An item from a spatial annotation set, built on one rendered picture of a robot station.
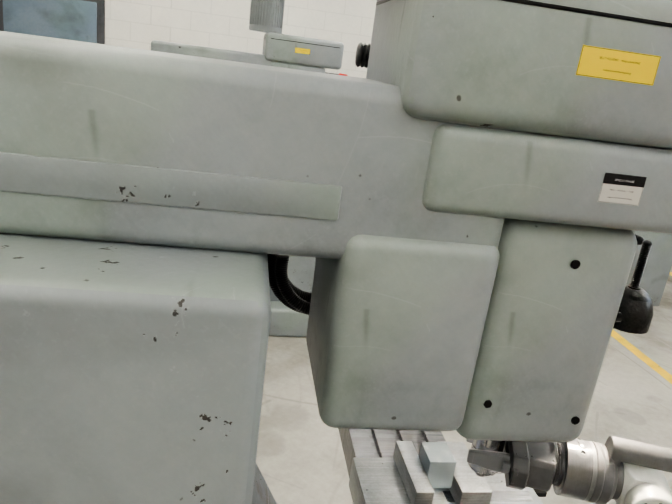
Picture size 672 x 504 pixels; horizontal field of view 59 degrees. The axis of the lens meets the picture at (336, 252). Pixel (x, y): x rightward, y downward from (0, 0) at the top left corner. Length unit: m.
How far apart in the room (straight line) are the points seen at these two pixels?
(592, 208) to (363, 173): 0.27
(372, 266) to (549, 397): 0.32
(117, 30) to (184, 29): 0.73
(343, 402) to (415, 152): 0.31
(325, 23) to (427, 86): 6.67
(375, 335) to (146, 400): 0.27
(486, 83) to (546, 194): 0.15
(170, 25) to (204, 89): 6.67
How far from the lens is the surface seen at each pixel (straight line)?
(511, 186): 0.69
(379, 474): 1.23
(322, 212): 0.65
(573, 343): 0.82
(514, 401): 0.83
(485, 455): 0.96
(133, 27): 7.36
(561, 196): 0.72
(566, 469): 0.98
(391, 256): 0.67
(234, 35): 7.24
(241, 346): 0.57
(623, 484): 1.01
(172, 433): 0.62
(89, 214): 0.67
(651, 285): 5.85
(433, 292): 0.70
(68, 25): 7.45
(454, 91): 0.64
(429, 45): 0.63
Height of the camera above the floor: 1.78
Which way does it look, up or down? 18 degrees down
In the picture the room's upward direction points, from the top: 8 degrees clockwise
